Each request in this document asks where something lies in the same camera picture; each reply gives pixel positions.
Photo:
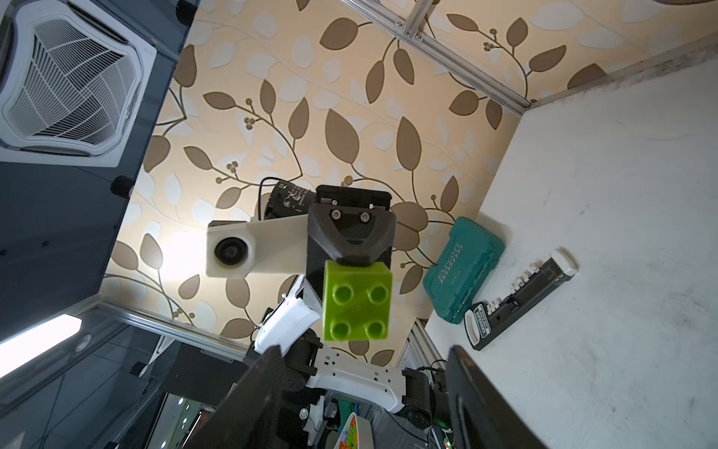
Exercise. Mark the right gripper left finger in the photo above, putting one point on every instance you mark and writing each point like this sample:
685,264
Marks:
249,416

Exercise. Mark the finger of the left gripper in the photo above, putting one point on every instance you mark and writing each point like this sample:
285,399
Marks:
350,236

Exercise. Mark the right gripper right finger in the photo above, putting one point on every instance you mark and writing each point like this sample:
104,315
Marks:
480,416

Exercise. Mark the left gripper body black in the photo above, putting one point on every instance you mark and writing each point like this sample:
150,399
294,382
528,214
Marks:
352,197

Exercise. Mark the small green square brick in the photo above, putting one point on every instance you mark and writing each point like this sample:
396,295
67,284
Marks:
356,302

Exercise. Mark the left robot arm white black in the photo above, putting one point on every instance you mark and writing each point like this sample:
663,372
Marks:
296,325

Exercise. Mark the green plastic tool case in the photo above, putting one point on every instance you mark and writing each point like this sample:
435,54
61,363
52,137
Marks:
471,253

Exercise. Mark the ceiling light strip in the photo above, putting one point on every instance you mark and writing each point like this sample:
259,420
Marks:
22,348

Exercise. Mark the white ceiling air vent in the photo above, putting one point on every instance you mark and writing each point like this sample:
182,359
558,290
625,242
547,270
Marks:
72,82

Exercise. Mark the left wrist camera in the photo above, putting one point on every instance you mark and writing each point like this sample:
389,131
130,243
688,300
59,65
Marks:
237,249

